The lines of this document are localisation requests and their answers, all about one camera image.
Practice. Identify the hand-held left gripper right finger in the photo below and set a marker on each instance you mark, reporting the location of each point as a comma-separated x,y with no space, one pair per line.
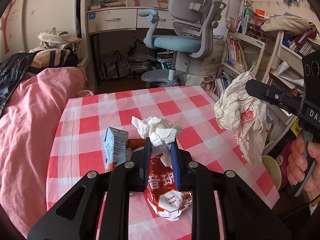
175,166

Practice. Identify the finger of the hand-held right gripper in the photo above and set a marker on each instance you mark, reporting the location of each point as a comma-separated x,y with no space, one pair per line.
270,93

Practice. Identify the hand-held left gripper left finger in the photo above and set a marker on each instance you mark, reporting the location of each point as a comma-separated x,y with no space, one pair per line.
145,166

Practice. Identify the white tissue wad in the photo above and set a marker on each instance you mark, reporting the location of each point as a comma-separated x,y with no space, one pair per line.
162,136

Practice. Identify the white plastic bag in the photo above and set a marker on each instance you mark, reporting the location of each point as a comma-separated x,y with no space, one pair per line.
232,110

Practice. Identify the person's right hand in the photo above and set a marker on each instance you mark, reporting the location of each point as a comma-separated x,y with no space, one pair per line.
296,160

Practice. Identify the row of dark spine books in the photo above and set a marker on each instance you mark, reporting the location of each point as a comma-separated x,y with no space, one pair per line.
285,86

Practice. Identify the open white booklet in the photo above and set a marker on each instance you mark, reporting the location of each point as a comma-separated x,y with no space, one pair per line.
287,70

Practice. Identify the blue milk carton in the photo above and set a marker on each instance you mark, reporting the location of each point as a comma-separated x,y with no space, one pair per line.
115,147

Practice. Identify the red snack bag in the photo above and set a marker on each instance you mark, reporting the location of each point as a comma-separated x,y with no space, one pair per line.
170,205

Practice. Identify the white tilted shelf cart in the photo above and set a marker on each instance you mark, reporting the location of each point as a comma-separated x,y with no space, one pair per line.
276,52

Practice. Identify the pile of papers and folders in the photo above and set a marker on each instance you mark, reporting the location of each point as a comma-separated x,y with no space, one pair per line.
222,85

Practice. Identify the row of red spine books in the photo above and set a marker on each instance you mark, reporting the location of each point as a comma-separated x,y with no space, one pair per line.
236,52

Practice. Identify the cream cloth bundle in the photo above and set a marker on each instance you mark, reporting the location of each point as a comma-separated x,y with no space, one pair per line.
285,23

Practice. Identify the red checkered tablecloth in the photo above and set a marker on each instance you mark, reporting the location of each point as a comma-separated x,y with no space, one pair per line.
100,120

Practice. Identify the white tote bag tree print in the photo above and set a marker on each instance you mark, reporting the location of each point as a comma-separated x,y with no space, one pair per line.
207,62

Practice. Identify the pale yellow stool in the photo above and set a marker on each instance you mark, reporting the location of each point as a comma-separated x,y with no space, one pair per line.
271,172

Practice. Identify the row of upright books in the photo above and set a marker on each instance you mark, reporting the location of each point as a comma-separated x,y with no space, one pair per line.
238,12

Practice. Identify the blue white printed bag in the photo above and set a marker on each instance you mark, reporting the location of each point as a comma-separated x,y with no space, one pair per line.
165,63

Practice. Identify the grey blue desk chair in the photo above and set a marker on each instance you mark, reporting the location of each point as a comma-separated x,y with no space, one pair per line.
180,42

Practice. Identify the clear bag black trim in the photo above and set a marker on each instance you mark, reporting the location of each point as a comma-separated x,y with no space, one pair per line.
113,66
141,62

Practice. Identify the pink bed sheet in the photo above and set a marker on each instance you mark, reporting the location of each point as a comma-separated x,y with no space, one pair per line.
32,120

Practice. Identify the beige striped cloth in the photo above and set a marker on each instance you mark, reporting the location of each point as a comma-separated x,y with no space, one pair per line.
52,57

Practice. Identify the white desk with drawers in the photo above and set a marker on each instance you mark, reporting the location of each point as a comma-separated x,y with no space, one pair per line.
112,20

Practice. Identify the beige canvas bag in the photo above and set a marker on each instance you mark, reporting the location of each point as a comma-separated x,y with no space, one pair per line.
60,40

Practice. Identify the black puffer jacket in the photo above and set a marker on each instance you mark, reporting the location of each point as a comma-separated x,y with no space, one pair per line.
17,72

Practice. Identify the white box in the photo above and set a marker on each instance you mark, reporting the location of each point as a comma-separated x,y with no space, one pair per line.
132,2

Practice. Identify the white wardrobe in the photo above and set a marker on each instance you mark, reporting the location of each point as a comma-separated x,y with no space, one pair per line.
50,5

